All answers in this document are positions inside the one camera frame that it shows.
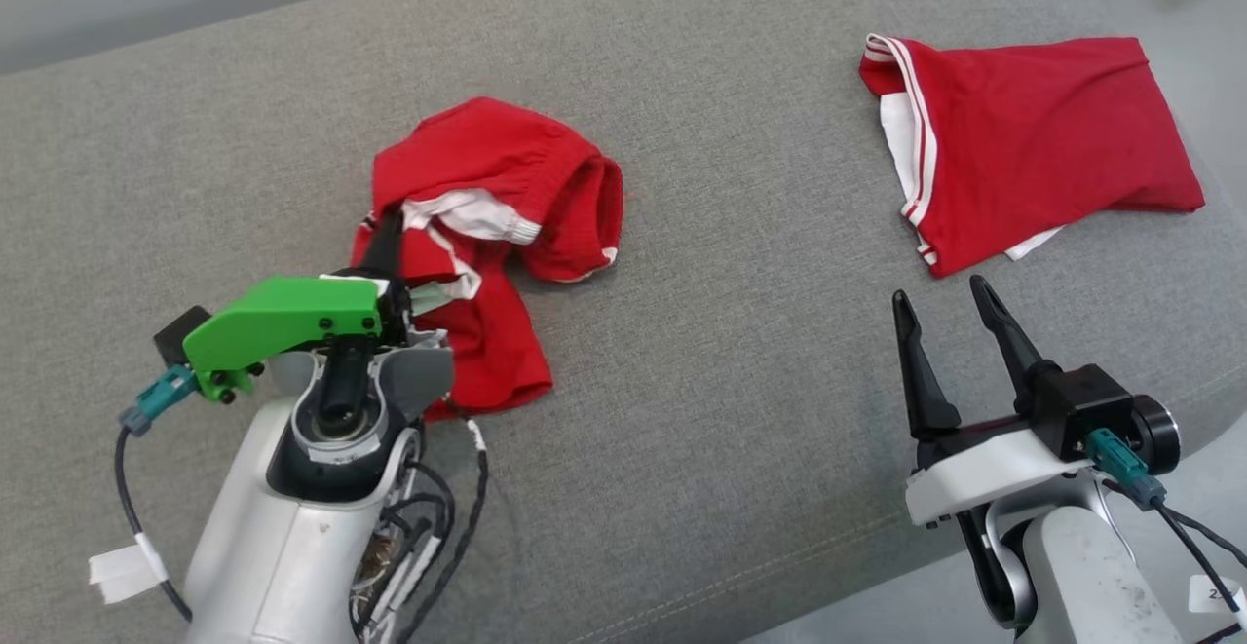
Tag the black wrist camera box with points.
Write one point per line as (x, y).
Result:
(1081, 405)
(180, 332)

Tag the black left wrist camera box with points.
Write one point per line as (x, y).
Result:
(180, 332)

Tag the grey fabric sofa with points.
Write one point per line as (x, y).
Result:
(731, 235)

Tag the red white Bulls jersey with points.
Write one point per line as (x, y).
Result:
(1042, 137)

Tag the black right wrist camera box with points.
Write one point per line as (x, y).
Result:
(1081, 405)

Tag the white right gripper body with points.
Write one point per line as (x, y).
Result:
(984, 473)

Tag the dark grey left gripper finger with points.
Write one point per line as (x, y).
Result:
(388, 249)

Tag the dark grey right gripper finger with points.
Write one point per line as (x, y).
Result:
(1008, 342)
(921, 371)

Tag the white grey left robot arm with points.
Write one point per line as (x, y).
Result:
(253, 547)

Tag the red white Bulls shorts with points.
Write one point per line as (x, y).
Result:
(497, 167)

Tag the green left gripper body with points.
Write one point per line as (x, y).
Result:
(292, 313)

